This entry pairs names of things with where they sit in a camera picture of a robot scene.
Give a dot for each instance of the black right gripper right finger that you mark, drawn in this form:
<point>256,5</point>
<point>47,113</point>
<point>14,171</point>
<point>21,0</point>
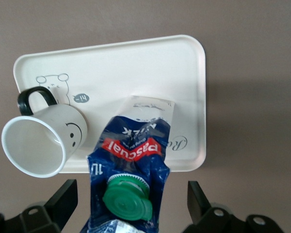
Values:
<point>215,221</point>

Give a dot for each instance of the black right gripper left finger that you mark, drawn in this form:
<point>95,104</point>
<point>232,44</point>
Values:
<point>38,218</point>

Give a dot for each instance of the blue milk carton green cap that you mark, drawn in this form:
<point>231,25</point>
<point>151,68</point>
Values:
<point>133,167</point>

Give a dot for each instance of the cream tray with bear print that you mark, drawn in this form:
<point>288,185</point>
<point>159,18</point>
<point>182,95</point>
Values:
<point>135,77</point>

